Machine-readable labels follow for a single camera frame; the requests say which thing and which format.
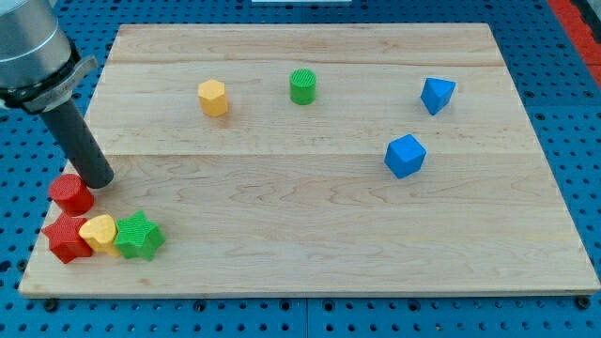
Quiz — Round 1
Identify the red cylinder block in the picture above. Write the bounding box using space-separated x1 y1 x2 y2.
49 174 95 217

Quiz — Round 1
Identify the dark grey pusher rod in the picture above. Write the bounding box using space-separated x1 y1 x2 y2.
39 100 114 189

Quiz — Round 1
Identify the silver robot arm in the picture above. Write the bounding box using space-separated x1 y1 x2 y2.
1 0 99 114

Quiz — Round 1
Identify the green star block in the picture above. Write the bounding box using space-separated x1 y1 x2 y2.
114 210 165 261

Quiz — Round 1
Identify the red star block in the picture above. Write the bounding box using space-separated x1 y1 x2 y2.
41 213 93 264

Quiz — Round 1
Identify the wooden board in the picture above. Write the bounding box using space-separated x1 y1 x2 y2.
19 23 600 299

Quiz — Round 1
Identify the green cylinder block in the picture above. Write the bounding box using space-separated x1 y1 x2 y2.
289 69 316 105

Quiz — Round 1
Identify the blue cube block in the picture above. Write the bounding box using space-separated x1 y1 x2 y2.
384 134 426 178

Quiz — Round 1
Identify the yellow hexagon block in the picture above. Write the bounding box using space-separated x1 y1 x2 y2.
197 79 228 117

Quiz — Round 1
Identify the blue triangle block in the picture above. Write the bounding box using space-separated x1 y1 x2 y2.
420 77 456 115

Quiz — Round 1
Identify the yellow heart block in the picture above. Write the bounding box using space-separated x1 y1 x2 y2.
79 214 121 257

